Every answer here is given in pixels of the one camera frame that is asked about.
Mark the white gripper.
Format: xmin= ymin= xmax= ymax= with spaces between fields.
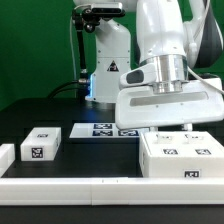
xmin=115 ymin=80 xmax=224 ymax=132

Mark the white cabinet door panel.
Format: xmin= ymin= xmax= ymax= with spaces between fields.
xmin=184 ymin=132 xmax=224 ymax=158
xmin=139 ymin=132 xmax=186 ymax=157

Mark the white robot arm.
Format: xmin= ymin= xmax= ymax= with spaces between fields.
xmin=73 ymin=0 xmax=224 ymax=129

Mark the white cabinet body box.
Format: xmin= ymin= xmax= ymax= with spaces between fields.
xmin=139 ymin=131 xmax=224 ymax=178

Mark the white cabinet top block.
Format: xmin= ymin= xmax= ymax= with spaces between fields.
xmin=20 ymin=127 xmax=61 ymax=161

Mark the white obstacle fence bar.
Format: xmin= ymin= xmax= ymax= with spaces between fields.
xmin=0 ymin=178 xmax=224 ymax=206

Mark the white side fence block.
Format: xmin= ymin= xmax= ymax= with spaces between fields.
xmin=0 ymin=144 xmax=15 ymax=178

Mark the white thin cable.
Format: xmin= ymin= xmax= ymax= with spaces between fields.
xmin=188 ymin=66 xmax=224 ymax=96

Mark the white AprilTag base plate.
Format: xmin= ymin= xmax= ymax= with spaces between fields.
xmin=70 ymin=123 xmax=150 ymax=139

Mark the black cable bundle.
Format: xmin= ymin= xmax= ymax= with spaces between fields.
xmin=46 ymin=79 xmax=90 ymax=100

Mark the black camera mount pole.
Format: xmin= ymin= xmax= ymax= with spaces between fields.
xmin=71 ymin=8 xmax=99 ymax=99

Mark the grey depth camera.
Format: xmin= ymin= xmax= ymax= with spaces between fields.
xmin=90 ymin=2 xmax=125 ymax=17

